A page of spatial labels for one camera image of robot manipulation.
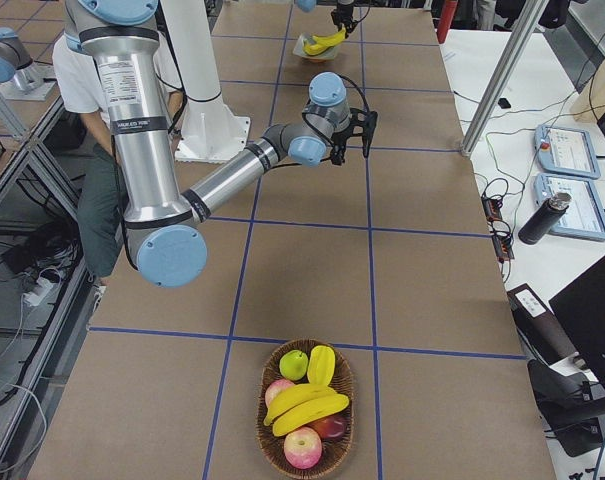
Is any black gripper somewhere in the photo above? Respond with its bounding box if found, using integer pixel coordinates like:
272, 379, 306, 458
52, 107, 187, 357
331, 108, 378, 158
331, 3, 358, 34

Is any yellow banana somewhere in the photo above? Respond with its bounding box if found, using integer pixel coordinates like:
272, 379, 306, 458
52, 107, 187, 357
272, 394, 350, 437
311, 28, 348, 47
302, 42, 336, 58
263, 383, 336, 426

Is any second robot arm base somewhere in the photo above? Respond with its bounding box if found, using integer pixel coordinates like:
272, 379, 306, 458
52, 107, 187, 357
0, 27, 55, 101

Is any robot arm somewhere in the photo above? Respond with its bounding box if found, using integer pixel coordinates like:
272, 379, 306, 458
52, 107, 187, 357
294, 0, 359, 35

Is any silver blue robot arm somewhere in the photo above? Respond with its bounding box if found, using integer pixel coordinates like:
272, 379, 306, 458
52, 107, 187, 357
65, 1, 377, 288

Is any square blue-green ceramic plate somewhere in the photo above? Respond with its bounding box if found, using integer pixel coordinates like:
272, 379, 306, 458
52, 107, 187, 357
293, 34, 345, 62

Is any woven wicker basket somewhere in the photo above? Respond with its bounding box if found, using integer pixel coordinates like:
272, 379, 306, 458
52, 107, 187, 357
256, 339, 355, 479

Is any red fire extinguisher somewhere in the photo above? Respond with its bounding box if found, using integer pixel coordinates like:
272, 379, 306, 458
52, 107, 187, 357
436, 0, 458, 44

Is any black thermos bottle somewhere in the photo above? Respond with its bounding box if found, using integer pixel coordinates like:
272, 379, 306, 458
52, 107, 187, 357
518, 192, 572, 245

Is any upper teach pendant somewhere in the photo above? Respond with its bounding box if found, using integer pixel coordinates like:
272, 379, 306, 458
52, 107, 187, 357
534, 124, 601, 180

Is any teach pendant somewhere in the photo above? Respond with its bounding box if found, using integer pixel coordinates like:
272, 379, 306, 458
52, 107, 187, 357
533, 173, 605, 242
534, 124, 601, 180

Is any green apple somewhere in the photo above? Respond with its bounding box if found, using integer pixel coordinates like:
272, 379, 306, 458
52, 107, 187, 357
279, 350, 309, 381

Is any lower teach pendant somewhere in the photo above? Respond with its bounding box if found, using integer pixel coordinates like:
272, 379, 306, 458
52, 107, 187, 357
533, 173, 605, 242

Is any pink apple at left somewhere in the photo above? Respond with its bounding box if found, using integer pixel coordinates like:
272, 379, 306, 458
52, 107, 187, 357
264, 378, 295, 408

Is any pink apple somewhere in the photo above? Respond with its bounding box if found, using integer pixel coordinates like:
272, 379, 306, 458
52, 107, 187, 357
283, 427, 323, 470
264, 378, 295, 408

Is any black box with white label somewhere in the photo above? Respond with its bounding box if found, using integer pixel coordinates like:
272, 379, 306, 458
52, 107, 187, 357
507, 283, 583, 364

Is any seated person in white shirt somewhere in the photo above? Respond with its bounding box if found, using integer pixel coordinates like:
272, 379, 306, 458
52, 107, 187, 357
51, 29, 186, 279

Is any dark red apple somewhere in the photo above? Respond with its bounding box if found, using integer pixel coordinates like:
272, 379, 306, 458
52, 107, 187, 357
308, 414, 348, 441

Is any black computer monitor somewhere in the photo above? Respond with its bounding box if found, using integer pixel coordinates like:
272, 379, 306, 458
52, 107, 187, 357
550, 255, 605, 385

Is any pink apple in front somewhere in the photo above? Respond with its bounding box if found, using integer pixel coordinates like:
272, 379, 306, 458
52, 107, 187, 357
283, 427, 323, 470

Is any white power strip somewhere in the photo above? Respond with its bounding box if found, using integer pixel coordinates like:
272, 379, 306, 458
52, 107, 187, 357
23, 276, 61, 307

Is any small circuit board with wires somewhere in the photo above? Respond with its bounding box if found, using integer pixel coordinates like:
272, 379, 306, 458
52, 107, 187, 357
481, 195, 514, 263

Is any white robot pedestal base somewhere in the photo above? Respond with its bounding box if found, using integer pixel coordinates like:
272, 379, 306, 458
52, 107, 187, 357
160, 0, 251, 163

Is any aluminium frame post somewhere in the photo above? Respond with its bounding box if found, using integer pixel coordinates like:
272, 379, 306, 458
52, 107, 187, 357
460, 0, 547, 158

